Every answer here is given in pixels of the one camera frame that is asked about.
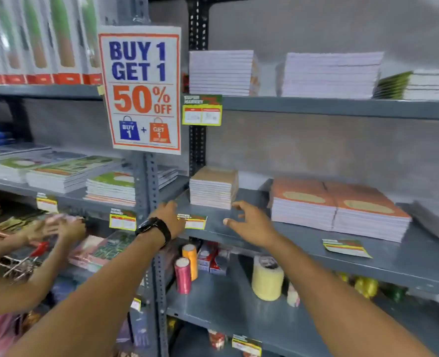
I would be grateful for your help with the person's right hand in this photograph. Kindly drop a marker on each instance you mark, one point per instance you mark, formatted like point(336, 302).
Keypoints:
point(255, 228)

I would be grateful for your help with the person's left hand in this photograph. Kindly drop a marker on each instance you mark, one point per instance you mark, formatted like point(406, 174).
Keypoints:
point(165, 219)

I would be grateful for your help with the person's right thumb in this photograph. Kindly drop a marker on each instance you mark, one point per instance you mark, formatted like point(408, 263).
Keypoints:
point(231, 221)

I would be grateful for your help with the person's left fingers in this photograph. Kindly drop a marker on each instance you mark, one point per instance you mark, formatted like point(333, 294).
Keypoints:
point(170, 205)

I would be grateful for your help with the person's left forearm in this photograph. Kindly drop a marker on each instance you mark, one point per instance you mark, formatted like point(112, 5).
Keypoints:
point(100, 297)

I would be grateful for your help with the person's right forearm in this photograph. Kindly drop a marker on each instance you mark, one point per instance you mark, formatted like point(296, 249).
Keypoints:
point(331, 304)

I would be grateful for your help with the black wristwatch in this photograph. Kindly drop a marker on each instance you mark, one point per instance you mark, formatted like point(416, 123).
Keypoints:
point(154, 226)

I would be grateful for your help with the green yellow price label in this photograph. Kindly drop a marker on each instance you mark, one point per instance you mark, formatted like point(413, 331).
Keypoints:
point(202, 111)
point(346, 249)
point(246, 345)
point(122, 220)
point(196, 221)
point(47, 203)

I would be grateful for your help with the stack of small brown notebooks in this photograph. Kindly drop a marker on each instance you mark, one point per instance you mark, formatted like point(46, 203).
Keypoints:
point(214, 189)

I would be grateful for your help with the red blue small box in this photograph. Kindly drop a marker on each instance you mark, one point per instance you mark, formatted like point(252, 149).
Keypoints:
point(205, 256)
point(219, 264)

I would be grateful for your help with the orange thread spool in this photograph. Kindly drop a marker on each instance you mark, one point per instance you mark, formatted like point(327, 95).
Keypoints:
point(191, 258)

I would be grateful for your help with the stack of green-covered notebooks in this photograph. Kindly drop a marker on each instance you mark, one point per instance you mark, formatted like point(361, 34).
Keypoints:
point(9, 169)
point(65, 176)
point(3, 151)
point(111, 189)

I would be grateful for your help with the pale yellow tape roll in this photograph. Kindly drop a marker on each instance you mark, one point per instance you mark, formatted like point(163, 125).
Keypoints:
point(267, 280)

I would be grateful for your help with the stack of orange-covered notebooks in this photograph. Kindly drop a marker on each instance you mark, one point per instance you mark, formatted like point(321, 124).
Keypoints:
point(301, 206)
point(370, 219)

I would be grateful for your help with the pink thread spool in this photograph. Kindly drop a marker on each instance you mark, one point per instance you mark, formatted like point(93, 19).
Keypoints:
point(183, 276)

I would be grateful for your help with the pile of pink green books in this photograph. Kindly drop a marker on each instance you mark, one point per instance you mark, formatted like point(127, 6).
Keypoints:
point(108, 247)

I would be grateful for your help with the small white roll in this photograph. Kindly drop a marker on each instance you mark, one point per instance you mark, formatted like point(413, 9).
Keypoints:
point(293, 296)

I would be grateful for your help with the small yellow price label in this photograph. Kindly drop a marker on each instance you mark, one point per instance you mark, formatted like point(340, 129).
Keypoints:
point(136, 304)

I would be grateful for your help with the white orange-bordered offer sign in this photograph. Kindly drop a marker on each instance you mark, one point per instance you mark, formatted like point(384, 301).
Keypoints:
point(141, 92)

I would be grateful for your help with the red white small packet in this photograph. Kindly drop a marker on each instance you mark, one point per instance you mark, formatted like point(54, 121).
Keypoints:
point(217, 339)

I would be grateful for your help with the grey metal shelving rack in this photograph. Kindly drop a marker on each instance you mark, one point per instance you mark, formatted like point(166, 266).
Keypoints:
point(55, 92)
point(316, 107)

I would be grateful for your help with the yellow shiny ribbon roll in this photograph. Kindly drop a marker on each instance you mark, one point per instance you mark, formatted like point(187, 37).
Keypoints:
point(366, 287)

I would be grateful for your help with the wide stack of white notebooks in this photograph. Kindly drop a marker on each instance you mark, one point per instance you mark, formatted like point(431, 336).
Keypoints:
point(331, 76)

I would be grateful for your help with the green shiny ribbon roll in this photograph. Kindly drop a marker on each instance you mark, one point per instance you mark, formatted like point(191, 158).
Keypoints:
point(395, 292)

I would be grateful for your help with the row of white blister packs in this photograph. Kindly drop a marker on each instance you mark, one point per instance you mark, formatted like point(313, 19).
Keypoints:
point(37, 40)

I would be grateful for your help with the stack of green-spined notebooks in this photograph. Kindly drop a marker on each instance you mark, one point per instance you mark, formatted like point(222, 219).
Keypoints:
point(420, 87)

